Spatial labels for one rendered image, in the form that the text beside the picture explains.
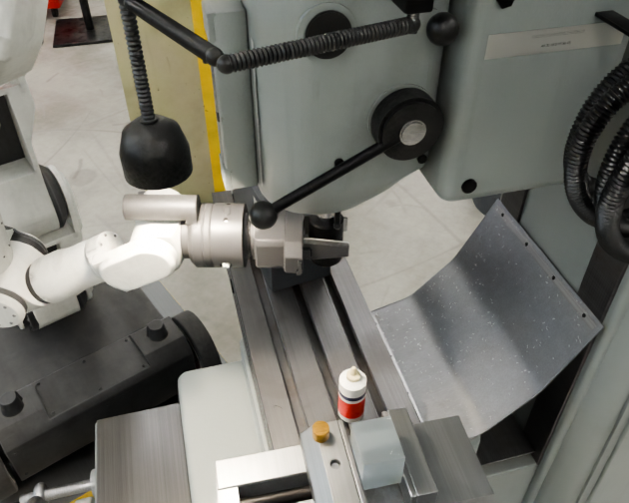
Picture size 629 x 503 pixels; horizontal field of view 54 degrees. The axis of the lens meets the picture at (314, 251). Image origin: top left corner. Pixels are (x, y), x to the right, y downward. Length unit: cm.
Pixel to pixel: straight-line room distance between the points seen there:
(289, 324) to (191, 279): 154
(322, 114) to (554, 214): 51
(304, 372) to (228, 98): 51
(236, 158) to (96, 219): 235
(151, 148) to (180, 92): 198
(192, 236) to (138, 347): 80
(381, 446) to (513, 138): 39
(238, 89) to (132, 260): 28
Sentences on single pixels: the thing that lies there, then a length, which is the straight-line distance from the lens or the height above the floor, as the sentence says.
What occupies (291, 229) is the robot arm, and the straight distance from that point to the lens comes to 82.
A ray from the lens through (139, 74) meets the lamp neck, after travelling 63.
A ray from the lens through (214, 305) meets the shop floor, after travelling 249.
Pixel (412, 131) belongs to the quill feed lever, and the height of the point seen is 146.
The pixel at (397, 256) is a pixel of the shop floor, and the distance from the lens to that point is 270.
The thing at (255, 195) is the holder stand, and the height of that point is 113.
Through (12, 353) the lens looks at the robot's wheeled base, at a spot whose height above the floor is 57.
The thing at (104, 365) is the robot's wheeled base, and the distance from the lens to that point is 159.
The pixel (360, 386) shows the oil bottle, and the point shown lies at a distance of 92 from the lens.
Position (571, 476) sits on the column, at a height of 75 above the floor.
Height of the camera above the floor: 177
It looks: 41 degrees down
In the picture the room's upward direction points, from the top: straight up
